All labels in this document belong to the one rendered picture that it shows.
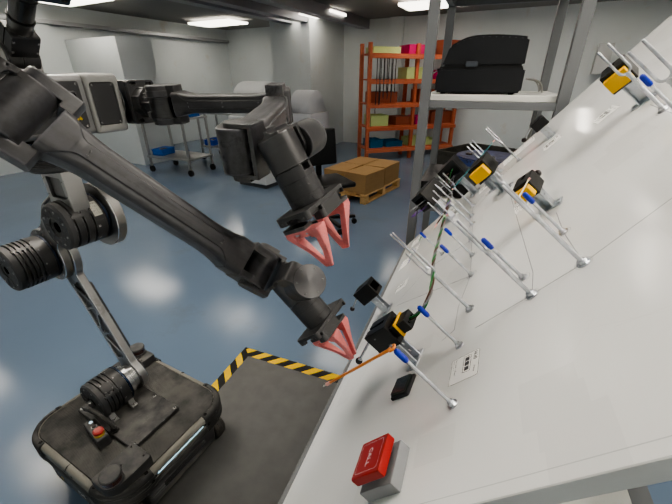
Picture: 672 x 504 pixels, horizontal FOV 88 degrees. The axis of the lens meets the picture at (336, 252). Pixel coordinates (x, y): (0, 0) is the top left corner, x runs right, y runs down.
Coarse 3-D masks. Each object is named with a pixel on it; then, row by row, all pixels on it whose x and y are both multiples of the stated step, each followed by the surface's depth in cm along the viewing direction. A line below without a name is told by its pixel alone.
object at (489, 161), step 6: (486, 156) 93; (492, 156) 101; (474, 162) 97; (480, 162) 91; (486, 162) 91; (492, 162) 93; (474, 168) 93; (492, 168) 91; (492, 174) 92; (492, 180) 96; (498, 180) 96; (498, 186) 96; (510, 186) 93; (498, 192) 96
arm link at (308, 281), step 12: (276, 252) 64; (288, 264) 58; (300, 264) 57; (312, 264) 57; (276, 276) 60; (288, 276) 55; (300, 276) 56; (312, 276) 57; (324, 276) 58; (252, 288) 60; (264, 288) 64; (288, 288) 58; (300, 288) 56; (312, 288) 57; (324, 288) 57; (300, 300) 60
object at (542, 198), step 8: (528, 176) 61; (536, 176) 62; (520, 184) 62; (536, 184) 61; (536, 192) 61; (544, 192) 63; (536, 200) 64; (544, 200) 64; (552, 200) 63; (560, 200) 61; (544, 208) 64; (552, 208) 62
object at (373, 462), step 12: (372, 444) 43; (384, 444) 41; (360, 456) 44; (372, 456) 41; (384, 456) 40; (360, 468) 42; (372, 468) 40; (384, 468) 39; (360, 480) 41; (372, 480) 40
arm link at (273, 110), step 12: (276, 84) 79; (276, 96) 79; (264, 108) 69; (276, 108) 70; (264, 120) 59; (276, 120) 67; (288, 120) 81; (216, 132) 50; (228, 132) 48; (240, 132) 49; (228, 144) 49; (240, 144) 49; (228, 156) 50; (240, 156) 50; (228, 168) 51; (240, 168) 51; (252, 168) 52
